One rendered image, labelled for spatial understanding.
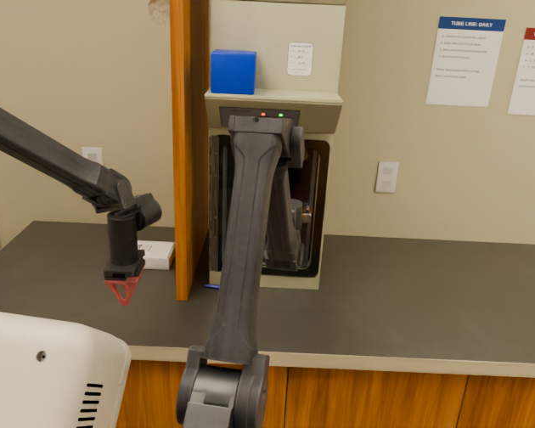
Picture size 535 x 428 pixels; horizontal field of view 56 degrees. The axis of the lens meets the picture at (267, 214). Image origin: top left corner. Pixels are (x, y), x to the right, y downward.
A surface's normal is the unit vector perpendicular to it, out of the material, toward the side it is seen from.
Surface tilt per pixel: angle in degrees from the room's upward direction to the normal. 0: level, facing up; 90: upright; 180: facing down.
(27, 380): 48
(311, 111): 135
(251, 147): 57
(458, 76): 90
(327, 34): 90
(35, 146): 72
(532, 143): 90
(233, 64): 90
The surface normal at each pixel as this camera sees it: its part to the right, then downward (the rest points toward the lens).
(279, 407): -0.01, 0.38
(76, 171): 0.83, -0.10
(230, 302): -0.14, -0.21
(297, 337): 0.05, -0.92
